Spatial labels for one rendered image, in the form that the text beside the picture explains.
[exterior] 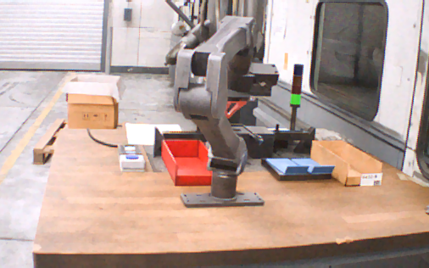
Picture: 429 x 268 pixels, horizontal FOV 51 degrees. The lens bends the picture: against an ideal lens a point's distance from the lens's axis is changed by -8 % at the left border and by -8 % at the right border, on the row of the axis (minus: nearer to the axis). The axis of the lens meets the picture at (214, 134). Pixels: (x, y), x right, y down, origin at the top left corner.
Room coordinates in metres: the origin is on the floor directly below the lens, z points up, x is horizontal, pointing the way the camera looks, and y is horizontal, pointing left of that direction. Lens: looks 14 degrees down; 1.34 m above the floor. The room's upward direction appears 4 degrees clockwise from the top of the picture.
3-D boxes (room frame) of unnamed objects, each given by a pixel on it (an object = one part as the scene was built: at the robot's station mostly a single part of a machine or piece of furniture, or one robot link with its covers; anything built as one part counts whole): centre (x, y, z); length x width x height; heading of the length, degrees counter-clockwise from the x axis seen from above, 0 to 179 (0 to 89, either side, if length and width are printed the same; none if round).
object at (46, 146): (4.55, 1.17, 0.07); 1.20 x 1.00 x 0.14; 9
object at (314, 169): (1.40, -0.30, 0.93); 0.15 x 0.07 x 0.03; 17
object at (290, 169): (1.39, -0.22, 0.93); 0.15 x 0.07 x 0.03; 16
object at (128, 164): (1.33, 0.23, 0.90); 0.07 x 0.07 x 0.06; 15
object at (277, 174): (1.42, -0.25, 0.91); 0.17 x 0.16 x 0.02; 105
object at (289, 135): (1.63, -0.25, 0.95); 0.15 x 0.03 x 0.10; 105
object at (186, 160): (1.35, 0.07, 0.93); 0.25 x 0.12 x 0.06; 15
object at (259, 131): (1.56, -0.08, 0.98); 0.20 x 0.10 x 0.01; 105
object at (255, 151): (1.56, -0.08, 0.94); 0.20 x 0.10 x 0.07; 105
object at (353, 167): (1.44, -0.41, 0.93); 0.25 x 0.13 x 0.08; 15
